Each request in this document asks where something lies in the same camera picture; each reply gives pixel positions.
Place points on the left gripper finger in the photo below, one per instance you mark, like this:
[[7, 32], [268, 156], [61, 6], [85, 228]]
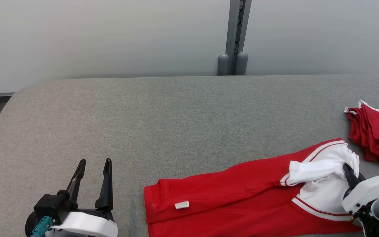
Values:
[[76, 187], [107, 191]]

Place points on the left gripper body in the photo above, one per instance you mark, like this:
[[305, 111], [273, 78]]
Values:
[[87, 225]]

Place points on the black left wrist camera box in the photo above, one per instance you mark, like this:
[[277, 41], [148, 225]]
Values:
[[49, 207]]

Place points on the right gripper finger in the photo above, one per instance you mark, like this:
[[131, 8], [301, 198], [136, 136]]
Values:
[[350, 177]]

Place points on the red shirt with white sleeves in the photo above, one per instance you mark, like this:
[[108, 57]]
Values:
[[242, 197]]

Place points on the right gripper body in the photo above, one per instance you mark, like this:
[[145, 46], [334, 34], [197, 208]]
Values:
[[367, 191]]

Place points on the grey metal partition post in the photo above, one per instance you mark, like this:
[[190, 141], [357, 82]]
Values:
[[234, 33]]

